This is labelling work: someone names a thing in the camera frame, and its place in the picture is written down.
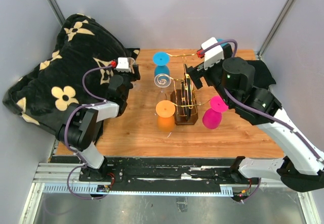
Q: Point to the clear wine glass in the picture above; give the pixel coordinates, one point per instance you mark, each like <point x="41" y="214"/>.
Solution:
<point x="163" y="83"/>
<point x="131" y="61"/>

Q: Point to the gold wine glass rack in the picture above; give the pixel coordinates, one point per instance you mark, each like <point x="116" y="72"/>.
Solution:
<point x="184" y="99"/>

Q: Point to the black cloth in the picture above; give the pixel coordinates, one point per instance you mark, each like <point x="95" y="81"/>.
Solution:
<point x="262" y="77"/>

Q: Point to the black floral blanket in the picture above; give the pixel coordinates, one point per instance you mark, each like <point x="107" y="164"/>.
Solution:
<point x="42" y="96"/>

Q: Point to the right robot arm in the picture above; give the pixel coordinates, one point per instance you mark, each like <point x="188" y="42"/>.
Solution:
<point x="301" y="169"/>

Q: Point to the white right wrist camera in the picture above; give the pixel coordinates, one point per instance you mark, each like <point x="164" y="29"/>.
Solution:
<point x="214" y="55"/>

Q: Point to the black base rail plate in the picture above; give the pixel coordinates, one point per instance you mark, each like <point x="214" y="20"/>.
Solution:
<point x="151" y="176"/>

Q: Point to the orange wine glass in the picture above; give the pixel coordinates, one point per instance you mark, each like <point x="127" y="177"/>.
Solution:
<point x="165" y="115"/>

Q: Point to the pink wine glass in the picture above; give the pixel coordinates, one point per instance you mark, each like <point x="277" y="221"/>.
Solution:
<point x="213" y="116"/>

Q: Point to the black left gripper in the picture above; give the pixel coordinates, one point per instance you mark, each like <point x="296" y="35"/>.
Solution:
<point x="130" y="74"/>

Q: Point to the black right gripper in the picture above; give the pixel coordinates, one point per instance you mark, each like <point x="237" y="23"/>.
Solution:
<point x="195" y="73"/>

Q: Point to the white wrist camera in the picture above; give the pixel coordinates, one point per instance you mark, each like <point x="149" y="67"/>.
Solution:
<point x="214" y="55"/>
<point x="123" y="64"/>

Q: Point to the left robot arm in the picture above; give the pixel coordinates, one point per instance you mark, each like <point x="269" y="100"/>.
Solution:
<point x="82" y="122"/>

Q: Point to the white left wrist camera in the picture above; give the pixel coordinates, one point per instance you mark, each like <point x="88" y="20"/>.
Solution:
<point x="123" y="64"/>

